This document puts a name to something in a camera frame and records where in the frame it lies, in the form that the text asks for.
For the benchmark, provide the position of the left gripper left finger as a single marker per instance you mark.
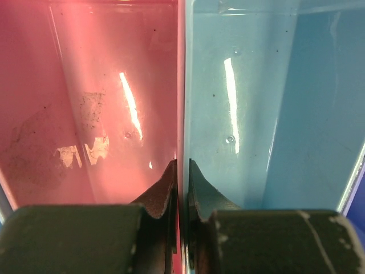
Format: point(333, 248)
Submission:
point(139, 237)

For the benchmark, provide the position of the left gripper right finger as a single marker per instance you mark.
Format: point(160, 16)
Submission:
point(224, 238)

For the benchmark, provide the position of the purple bin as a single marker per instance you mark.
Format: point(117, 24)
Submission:
point(354, 206)

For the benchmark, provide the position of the pink bin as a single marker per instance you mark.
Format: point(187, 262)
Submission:
point(89, 99)

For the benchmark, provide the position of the medium blue bin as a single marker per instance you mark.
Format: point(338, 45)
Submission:
point(274, 104)

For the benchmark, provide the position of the light blue bin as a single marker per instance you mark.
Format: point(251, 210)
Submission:
point(5, 207)

